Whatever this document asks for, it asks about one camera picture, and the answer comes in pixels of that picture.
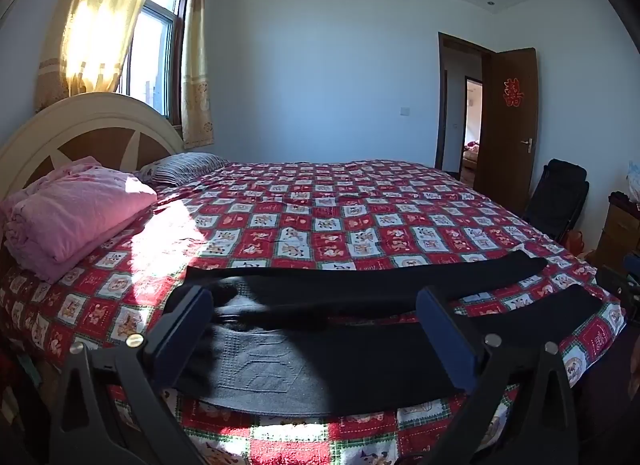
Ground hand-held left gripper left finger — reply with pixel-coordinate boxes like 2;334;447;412
50;286;216;465

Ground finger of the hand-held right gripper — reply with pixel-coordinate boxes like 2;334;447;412
595;265;640;307

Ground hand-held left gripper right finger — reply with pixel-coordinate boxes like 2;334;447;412
416;286;582;465

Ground black pants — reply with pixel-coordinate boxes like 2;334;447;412
170;251;608;418

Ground wooden cabinet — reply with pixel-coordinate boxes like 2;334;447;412
590;191;640;271

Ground white plastic bag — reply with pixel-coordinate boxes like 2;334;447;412
625;160;640;204

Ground black folding chair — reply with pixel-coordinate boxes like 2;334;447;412
522;159;590;246

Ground red checked printed bedspread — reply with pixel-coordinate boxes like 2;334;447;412
0;159;628;465

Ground striped pillow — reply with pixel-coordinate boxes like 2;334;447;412
137;152;231;186

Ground folded pink blanket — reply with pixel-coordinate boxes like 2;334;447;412
0;156;159;284

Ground brown wooden door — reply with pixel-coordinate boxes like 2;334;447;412
472;47;540;216

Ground red paper door decoration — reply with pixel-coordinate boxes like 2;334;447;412
502;77;524;107

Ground cream and wood headboard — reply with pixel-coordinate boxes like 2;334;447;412
0;92;186;196

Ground narrow yellow patterned curtain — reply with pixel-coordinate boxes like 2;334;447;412
180;0;215;150

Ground wide yellow curtain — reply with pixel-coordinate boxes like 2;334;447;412
34;0;169;114

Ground brown door frame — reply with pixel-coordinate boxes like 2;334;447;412
434;31;499;180

